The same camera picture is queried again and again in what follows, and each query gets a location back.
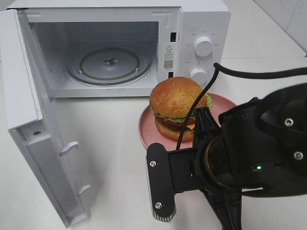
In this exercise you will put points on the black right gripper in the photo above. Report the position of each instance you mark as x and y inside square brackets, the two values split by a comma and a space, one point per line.
[234, 157]

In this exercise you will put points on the pink round plate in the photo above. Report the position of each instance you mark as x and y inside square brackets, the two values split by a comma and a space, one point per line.
[149, 134]

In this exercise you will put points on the burger with lettuce and tomato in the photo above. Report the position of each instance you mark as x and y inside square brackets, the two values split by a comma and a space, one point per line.
[170, 102]

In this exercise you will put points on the white microwave door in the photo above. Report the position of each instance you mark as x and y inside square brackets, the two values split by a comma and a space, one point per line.
[31, 120]

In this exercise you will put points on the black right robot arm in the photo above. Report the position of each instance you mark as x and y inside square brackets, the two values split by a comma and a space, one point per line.
[283, 116]

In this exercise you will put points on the white lower timer knob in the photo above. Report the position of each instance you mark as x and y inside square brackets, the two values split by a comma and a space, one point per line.
[199, 75]

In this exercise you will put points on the white upper power knob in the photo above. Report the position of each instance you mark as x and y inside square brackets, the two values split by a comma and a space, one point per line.
[203, 45]

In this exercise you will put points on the white warning label sticker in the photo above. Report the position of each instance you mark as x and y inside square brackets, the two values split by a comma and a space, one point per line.
[169, 56]

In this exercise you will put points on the glass microwave turntable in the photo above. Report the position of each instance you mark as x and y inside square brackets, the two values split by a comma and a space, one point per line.
[109, 66]

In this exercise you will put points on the white microwave oven body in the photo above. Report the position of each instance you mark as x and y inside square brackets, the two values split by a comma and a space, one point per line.
[69, 28]

